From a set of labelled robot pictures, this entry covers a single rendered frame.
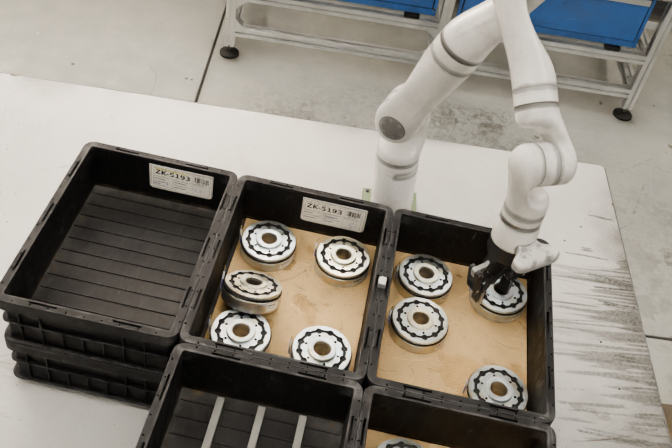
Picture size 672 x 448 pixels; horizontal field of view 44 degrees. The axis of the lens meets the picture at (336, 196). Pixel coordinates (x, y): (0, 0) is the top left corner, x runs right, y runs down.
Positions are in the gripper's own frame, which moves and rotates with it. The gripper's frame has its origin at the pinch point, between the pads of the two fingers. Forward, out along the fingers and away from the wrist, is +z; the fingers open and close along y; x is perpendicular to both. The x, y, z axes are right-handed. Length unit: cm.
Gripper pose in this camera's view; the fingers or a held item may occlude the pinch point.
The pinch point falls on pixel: (491, 290)
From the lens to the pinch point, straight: 157.0
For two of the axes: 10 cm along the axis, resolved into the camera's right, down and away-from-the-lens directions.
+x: 4.7, 6.5, -5.9
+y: -8.7, 2.5, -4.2
